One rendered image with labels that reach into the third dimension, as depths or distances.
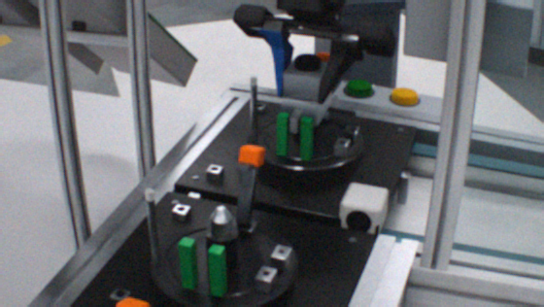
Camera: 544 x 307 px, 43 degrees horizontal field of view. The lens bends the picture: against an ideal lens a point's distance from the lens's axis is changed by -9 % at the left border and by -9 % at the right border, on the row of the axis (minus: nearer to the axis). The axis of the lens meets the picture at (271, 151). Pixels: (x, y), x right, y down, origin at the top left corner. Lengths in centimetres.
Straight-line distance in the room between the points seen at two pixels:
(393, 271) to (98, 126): 65
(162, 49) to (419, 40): 41
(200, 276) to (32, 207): 42
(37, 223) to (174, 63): 29
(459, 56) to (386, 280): 24
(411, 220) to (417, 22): 31
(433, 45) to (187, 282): 31
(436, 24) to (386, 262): 25
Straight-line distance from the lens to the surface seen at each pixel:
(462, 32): 64
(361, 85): 109
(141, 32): 88
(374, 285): 72
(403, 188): 89
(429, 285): 76
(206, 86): 135
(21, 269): 94
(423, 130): 101
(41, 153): 118
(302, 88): 84
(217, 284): 65
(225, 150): 92
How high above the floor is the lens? 142
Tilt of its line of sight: 30 degrees down
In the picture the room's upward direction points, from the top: straight up
